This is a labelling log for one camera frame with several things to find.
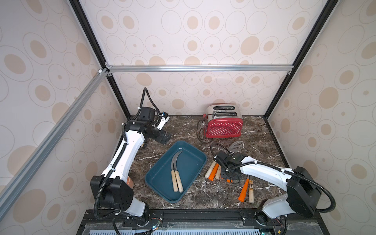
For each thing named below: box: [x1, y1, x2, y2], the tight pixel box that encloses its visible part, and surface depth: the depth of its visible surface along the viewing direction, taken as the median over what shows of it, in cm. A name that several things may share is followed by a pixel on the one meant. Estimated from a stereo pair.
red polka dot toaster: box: [203, 103, 244, 139], surface depth 99 cm
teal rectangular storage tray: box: [144, 140, 208, 204], surface depth 90 cm
